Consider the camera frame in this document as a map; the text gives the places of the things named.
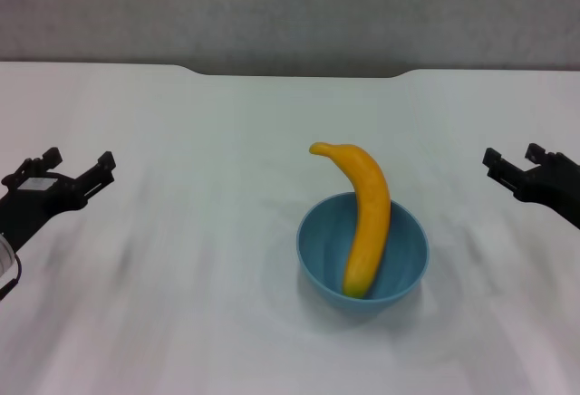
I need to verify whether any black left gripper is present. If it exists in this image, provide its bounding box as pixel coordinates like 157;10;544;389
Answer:
0;145;117;252

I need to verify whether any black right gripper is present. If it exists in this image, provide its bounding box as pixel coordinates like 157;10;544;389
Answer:
481;141;580;232

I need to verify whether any yellow banana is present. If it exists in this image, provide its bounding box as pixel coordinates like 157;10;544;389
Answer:
308;141;392;300

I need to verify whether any blue bowl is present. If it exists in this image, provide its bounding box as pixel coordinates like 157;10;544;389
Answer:
295;191;430;313

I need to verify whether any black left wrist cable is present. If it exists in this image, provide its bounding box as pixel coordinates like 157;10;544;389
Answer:
0;253;23;302

